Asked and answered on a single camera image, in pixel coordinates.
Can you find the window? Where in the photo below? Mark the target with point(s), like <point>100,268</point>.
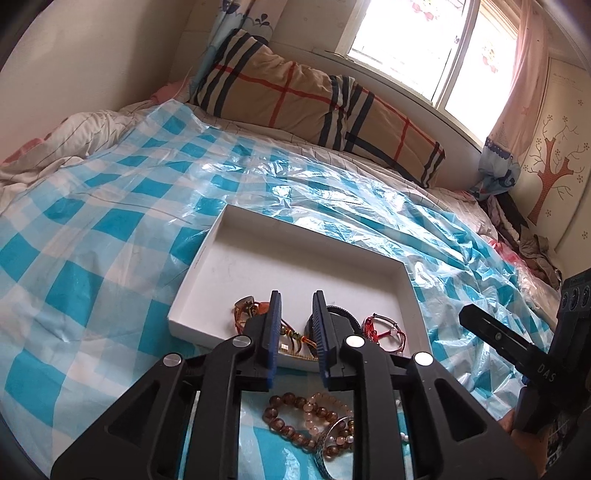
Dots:
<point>415,46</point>

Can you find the person's right hand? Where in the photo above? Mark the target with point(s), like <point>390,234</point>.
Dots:
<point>531,450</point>

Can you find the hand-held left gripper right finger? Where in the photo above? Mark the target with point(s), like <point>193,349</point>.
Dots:
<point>321,341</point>

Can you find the pink cloth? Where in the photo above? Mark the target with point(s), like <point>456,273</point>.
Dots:
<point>168,90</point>

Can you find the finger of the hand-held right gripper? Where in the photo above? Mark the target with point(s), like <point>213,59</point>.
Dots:
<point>498,334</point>

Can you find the white shallow cardboard box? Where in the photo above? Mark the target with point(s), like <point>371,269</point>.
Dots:
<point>300,258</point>

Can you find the dark metal bangle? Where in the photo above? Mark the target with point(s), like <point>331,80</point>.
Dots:
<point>323,466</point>

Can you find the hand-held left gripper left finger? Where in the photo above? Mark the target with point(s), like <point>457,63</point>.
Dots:
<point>270,341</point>

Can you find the tan plaid pillow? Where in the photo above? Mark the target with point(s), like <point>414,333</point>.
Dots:
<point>286,92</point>

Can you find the blue checked plastic sheet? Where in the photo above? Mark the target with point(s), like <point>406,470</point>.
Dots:
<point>92,258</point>

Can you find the tree pattern headboard panel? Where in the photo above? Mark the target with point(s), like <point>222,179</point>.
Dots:
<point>554,161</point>

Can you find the pile of clothes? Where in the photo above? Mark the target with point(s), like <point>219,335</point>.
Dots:
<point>531,249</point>

